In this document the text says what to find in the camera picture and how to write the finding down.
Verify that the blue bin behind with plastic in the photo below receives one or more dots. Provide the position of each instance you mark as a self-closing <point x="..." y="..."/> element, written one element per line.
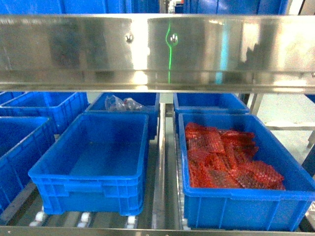
<point x="148" y="99"/>

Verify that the blue bin rear right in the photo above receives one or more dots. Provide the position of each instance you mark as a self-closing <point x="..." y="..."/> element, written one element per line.
<point x="207" y="103"/>

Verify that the empty blue plastic bin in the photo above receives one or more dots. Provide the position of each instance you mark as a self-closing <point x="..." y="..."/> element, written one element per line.
<point x="97" y="165"/>

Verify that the blue bin rear left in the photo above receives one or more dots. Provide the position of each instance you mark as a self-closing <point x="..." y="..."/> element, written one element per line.
<point x="61" y="107"/>

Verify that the blue plastic bin with red bags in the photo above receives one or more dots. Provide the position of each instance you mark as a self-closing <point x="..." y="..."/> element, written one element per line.
<point x="247" y="209"/>

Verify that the stainless steel shelf rack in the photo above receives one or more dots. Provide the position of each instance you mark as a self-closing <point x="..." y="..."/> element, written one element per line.
<point x="158" y="53"/>

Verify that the blue plastic bin left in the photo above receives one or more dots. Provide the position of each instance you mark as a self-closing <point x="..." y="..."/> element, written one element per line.
<point x="23" y="140"/>

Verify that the clear plastic bags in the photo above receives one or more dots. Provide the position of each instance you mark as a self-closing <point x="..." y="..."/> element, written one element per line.
<point x="113" y="103"/>

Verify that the red bubble wrap bags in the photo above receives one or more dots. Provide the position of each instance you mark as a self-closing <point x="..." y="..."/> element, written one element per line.
<point x="219" y="158"/>

